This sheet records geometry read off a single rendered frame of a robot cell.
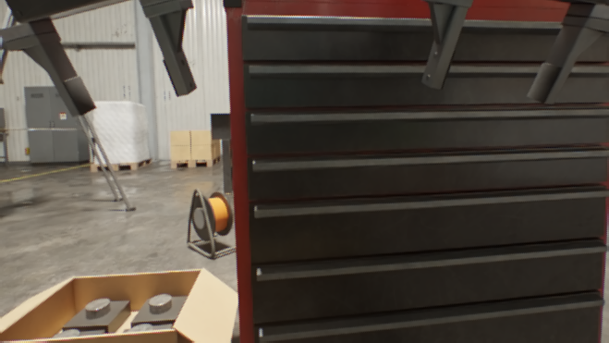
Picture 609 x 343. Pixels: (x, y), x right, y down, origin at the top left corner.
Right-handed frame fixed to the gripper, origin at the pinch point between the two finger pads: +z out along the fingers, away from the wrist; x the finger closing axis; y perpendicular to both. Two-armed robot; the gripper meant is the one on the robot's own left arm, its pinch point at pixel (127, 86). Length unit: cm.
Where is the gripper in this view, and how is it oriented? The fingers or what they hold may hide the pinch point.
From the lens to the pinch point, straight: 40.5
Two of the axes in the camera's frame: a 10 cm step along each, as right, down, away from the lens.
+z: 2.0, 8.8, 4.4
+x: -9.8, 1.4, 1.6
